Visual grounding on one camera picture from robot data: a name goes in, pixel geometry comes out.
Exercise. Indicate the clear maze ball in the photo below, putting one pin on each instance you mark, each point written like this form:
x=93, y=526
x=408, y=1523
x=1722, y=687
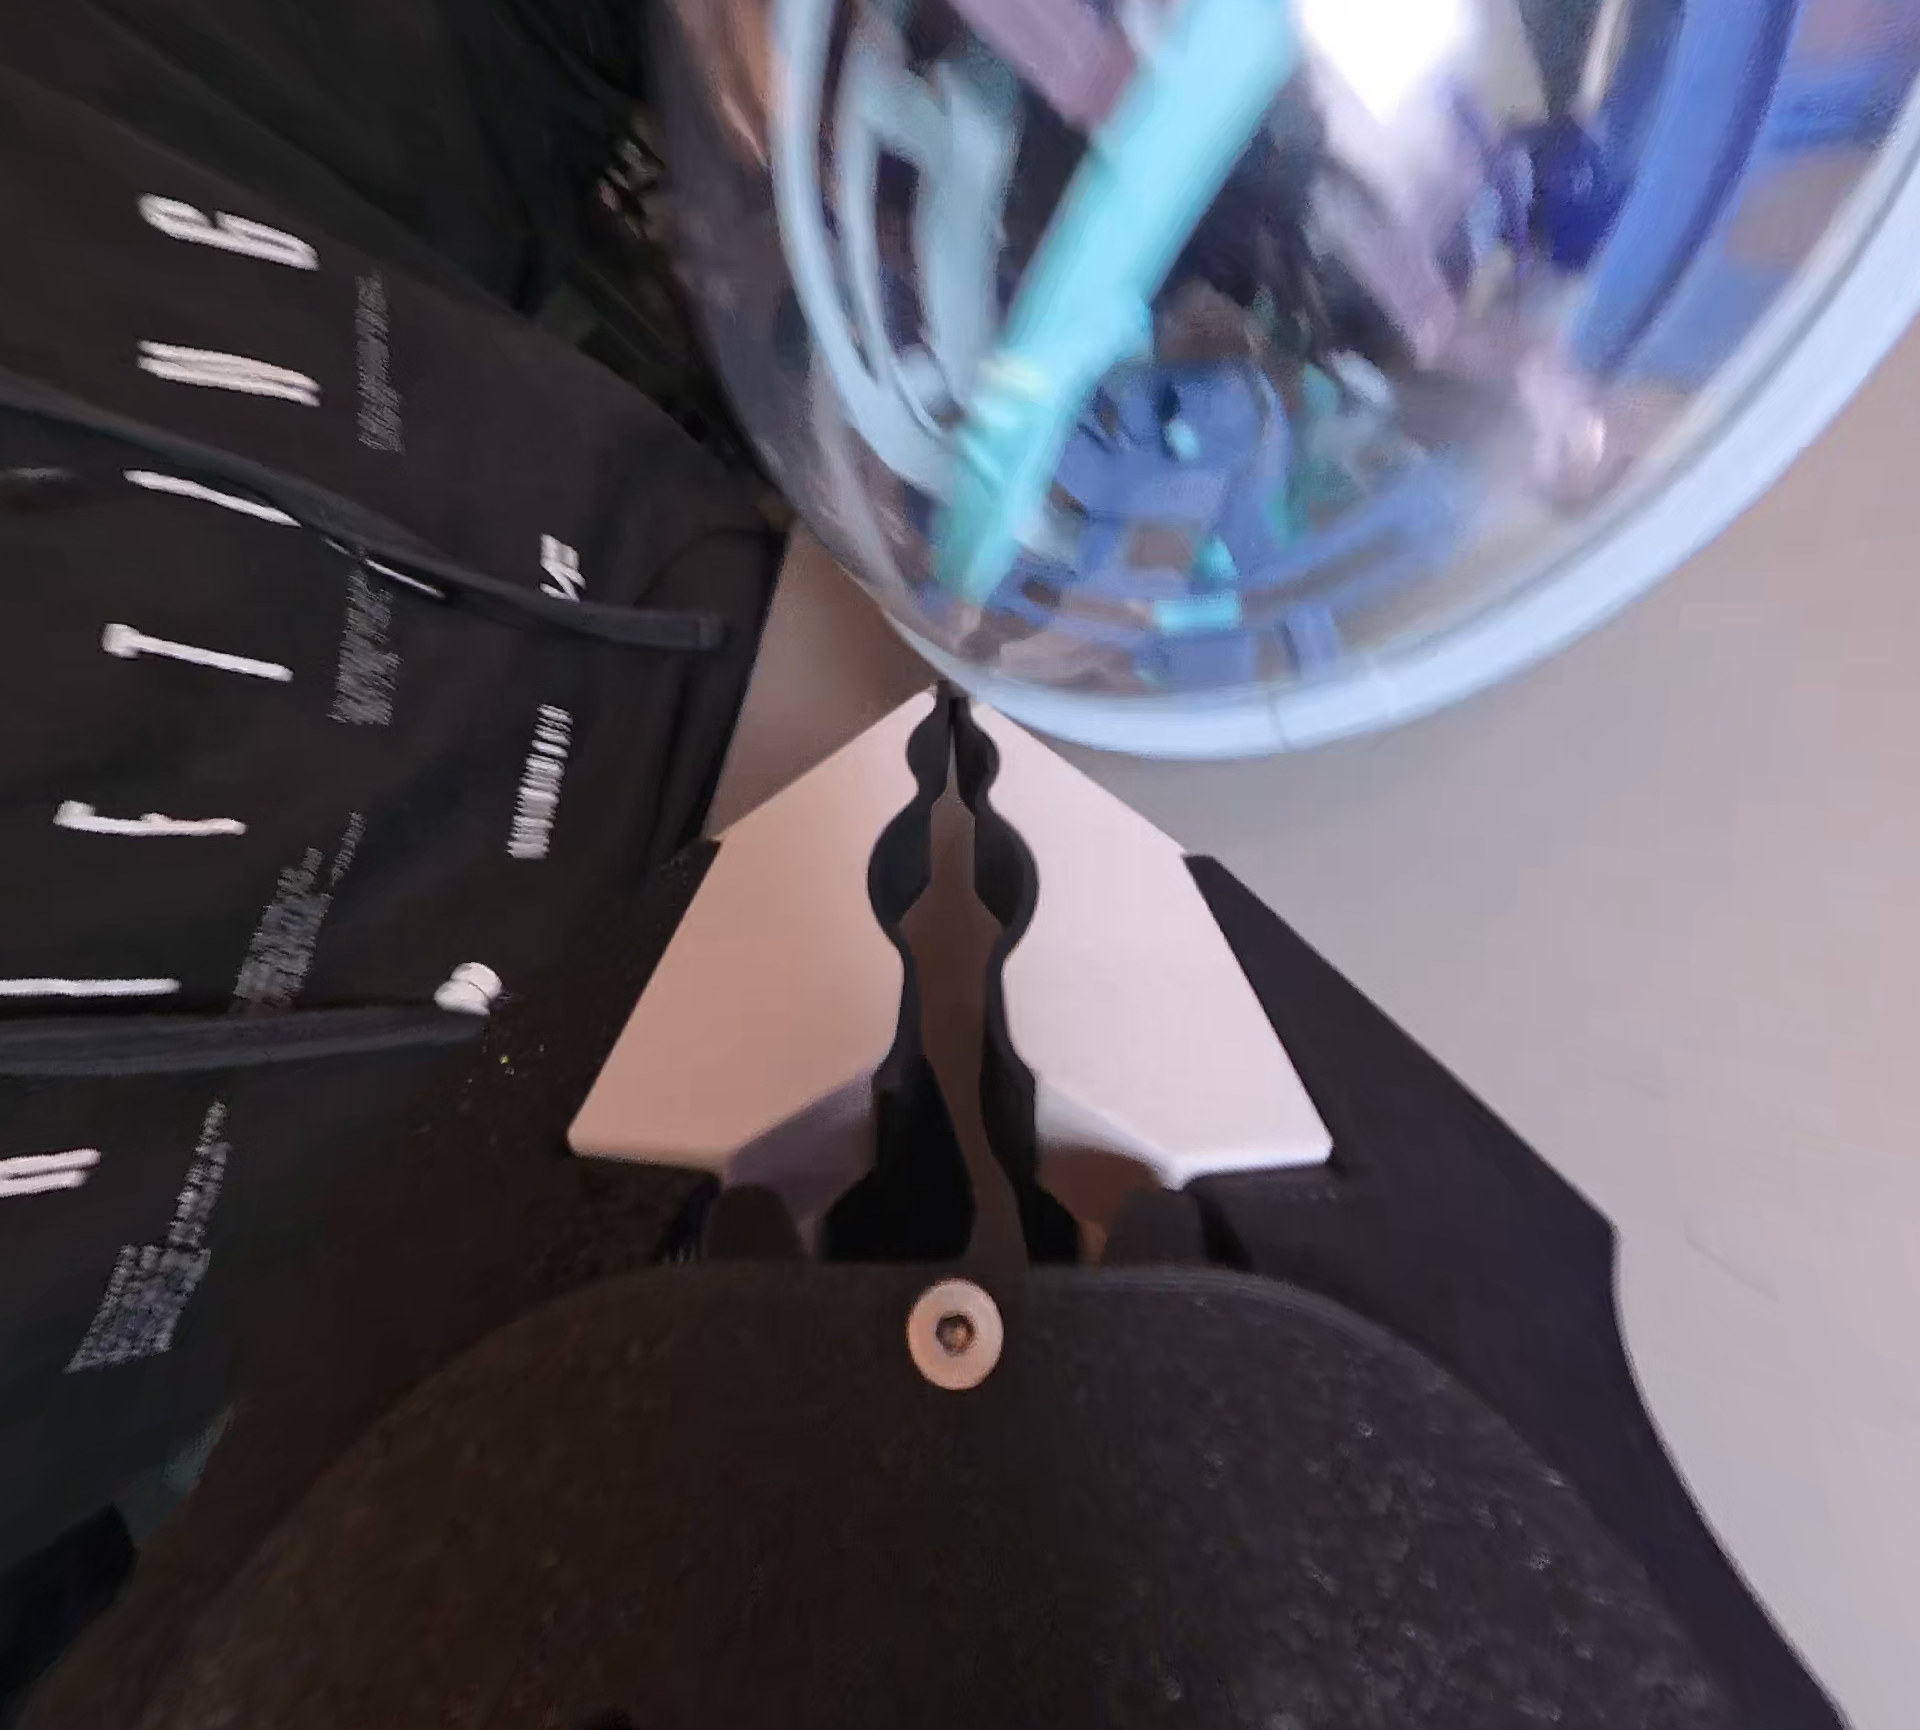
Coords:
x=1260, y=262

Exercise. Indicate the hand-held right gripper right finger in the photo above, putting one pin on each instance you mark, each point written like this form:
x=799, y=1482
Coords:
x=1156, y=997

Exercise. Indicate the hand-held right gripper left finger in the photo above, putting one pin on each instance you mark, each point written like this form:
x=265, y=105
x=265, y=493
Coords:
x=766, y=997

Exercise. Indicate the person in black jacket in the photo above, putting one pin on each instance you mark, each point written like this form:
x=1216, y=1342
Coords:
x=270, y=653

